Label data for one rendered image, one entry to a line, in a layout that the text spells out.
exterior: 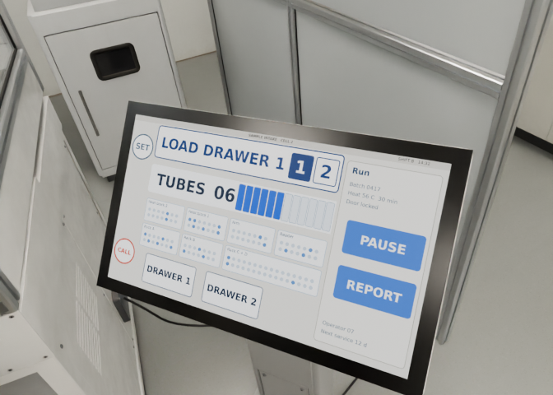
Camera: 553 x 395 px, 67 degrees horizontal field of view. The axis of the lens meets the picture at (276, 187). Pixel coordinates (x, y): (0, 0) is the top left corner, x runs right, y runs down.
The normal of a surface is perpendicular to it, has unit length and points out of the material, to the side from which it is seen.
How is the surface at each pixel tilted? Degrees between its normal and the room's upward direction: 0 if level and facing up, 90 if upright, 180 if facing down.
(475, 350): 0
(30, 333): 90
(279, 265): 50
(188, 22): 90
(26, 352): 90
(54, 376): 90
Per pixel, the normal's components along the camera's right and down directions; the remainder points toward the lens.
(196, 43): 0.47, 0.53
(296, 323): -0.36, -0.03
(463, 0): -0.88, 0.36
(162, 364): -0.09, -0.77
